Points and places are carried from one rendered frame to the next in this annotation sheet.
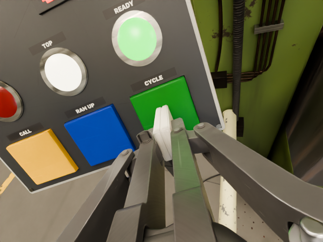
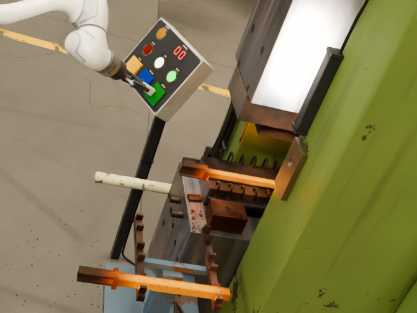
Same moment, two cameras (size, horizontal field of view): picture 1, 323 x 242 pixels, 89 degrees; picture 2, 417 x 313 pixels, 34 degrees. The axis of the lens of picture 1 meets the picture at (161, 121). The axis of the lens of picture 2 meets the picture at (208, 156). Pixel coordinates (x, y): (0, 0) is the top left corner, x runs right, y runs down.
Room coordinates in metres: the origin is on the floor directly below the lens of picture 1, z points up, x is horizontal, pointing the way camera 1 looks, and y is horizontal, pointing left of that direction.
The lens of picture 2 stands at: (-1.63, -1.48, 2.28)
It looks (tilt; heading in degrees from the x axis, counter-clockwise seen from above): 32 degrees down; 33
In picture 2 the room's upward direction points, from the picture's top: 21 degrees clockwise
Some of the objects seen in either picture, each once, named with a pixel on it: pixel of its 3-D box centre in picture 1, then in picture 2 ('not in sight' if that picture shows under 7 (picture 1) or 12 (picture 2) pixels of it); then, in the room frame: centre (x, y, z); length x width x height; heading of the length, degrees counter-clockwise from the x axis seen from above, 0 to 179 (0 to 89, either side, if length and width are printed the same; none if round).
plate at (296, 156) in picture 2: not in sight; (290, 169); (-0.07, -0.76, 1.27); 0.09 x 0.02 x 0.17; 52
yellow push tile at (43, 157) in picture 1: (45, 157); (133, 67); (0.20, 0.18, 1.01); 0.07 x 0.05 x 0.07; 77
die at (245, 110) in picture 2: not in sight; (296, 104); (0.18, -0.57, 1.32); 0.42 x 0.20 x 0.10; 142
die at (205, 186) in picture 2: not in sight; (259, 187); (0.18, -0.57, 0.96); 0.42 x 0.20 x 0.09; 142
